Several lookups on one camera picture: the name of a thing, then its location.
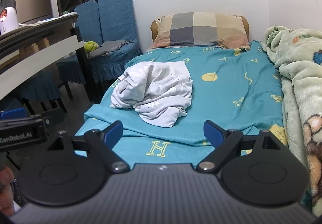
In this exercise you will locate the tall blue covered chair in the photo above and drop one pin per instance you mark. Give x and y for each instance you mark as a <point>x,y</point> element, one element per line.
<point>115,17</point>

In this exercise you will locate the person's left hand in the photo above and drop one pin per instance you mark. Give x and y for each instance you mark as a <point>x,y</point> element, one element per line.
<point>5,196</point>

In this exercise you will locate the black and wooden table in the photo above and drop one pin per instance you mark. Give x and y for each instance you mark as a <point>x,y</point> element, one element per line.
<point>85,75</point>

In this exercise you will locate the yellow-green plush toy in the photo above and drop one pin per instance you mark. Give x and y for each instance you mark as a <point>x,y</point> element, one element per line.
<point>90,46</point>

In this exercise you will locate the brown pillow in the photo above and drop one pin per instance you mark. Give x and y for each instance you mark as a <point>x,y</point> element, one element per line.
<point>153,28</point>

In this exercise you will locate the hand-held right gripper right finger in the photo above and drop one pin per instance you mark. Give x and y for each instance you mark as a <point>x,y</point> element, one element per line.
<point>212,133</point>

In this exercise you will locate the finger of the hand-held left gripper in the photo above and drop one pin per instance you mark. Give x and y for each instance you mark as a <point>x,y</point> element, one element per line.
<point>13,114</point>
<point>54,117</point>

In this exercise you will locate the checkered pillow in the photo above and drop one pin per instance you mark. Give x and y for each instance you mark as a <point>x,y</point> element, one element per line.
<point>196,30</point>

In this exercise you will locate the white humidifier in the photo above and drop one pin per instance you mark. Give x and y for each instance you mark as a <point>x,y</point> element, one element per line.
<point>10,25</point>

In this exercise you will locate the green printed fleece blanket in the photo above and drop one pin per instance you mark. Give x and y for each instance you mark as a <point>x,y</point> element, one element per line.
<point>296,75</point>

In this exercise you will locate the grey cloth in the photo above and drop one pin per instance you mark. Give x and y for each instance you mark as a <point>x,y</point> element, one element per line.
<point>110,47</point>

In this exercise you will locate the white T-shirt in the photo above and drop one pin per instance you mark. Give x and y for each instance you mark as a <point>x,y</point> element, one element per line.
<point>151,93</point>

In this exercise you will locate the teal printed bed sheet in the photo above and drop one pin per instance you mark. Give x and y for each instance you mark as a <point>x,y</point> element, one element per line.
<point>213,103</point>

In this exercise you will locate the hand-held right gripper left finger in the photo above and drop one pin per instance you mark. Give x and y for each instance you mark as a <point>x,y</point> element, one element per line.
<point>114,133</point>

